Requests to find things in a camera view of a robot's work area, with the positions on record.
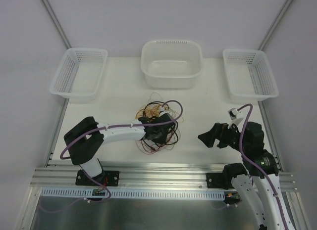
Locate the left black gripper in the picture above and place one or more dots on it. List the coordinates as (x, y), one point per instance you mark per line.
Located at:
(163, 127)

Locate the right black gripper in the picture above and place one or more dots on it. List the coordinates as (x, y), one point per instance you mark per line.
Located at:
(220, 135)

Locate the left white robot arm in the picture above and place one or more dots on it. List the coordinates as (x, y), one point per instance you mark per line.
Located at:
(84, 140)

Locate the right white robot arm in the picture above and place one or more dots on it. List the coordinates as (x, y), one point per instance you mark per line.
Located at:
(256, 180)

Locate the white centre plastic tub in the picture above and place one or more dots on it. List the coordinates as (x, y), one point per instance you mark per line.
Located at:
(171, 64)

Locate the right white perforated basket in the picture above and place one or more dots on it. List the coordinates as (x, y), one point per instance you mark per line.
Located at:
(249, 75)

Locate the white perforated basket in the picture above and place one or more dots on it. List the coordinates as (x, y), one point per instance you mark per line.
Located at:
(79, 74)
(249, 75)

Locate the left white perforated basket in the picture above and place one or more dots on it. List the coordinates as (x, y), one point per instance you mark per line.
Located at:
(79, 74)

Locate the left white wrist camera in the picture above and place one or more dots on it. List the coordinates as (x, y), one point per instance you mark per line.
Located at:
(164, 109)

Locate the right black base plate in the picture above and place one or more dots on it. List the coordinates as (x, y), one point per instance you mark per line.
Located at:
(219, 180)

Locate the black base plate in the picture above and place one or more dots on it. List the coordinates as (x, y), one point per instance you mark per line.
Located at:
(219, 180)
(107, 178)

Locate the aluminium mounting rail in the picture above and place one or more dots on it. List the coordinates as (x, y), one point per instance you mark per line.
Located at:
(149, 176)

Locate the white slotted cable duct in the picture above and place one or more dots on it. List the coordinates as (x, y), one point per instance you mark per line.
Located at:
(119, 193)

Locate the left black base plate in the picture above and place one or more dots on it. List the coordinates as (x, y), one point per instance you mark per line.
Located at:
(107, 178)

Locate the left aluminium frame post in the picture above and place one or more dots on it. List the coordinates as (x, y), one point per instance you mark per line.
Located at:
(51, 14)

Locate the aluminium frame post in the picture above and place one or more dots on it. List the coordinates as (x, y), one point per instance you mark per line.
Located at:
(51, 14)
(275, 24)

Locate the right aluminium frame post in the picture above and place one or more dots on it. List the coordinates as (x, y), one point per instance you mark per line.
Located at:
(275, 24)

